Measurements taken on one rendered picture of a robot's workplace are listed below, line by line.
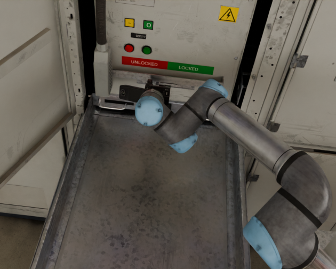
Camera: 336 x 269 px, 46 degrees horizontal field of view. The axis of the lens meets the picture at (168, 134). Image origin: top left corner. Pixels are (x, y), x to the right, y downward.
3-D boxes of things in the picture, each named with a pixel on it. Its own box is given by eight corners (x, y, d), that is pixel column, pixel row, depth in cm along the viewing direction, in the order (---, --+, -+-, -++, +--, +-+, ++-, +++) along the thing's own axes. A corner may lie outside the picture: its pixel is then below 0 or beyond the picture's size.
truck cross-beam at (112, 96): (232, 121, 154) (235, 110, 149) (93, 105, 154) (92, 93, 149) (231, 112, 157) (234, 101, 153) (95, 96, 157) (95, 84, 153)
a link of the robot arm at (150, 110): (150, 135, 107) (127, 113, 106) (153, 124, 118) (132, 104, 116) (170, 115, 106) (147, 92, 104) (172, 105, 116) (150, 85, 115)
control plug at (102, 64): (109, 97, 137) (108, 56, 124) (95, 96, 137) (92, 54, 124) (113, 83, 142) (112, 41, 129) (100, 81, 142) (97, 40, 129)
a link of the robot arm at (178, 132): (210, 128, 110) (181, 101, 108) (182, 158, 110) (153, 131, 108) (204, 125, 118) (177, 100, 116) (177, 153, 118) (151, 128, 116)
